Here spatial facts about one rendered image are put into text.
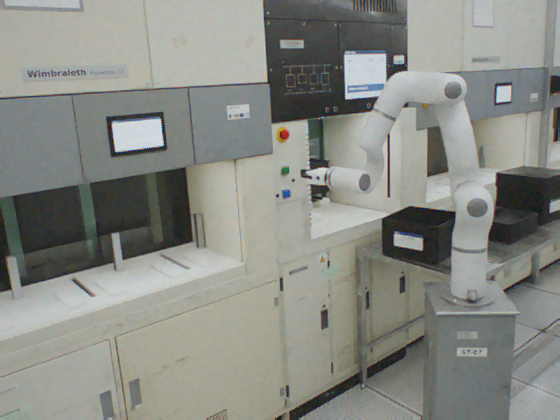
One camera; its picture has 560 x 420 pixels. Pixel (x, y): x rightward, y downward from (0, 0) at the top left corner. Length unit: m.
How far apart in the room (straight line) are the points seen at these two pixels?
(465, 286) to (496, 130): 2.18
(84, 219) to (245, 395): 1.01
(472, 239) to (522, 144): 2.08
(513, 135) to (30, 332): 3.22
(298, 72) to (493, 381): 1.39
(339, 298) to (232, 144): 0.98
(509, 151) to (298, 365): 2.26
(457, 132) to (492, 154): 2.20
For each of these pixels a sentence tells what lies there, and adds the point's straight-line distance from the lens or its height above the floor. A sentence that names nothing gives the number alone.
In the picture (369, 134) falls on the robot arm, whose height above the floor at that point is 1.37.
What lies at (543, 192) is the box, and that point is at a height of 0.94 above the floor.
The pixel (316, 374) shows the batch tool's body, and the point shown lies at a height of 0.19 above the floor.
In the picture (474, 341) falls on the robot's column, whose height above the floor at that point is 0.65.
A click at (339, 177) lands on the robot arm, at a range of 1.84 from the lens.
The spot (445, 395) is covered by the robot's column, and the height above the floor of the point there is 0.43.
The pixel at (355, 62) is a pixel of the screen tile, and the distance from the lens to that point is 2.40.
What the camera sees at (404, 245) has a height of 0.82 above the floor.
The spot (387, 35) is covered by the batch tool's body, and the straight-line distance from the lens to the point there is 2.58.
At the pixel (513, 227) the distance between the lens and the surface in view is 2.61.
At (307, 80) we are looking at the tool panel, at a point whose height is 1.56.
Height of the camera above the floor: 1.56
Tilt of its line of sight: 14 degrees down
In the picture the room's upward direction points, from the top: 3 degrees counter-clockwise
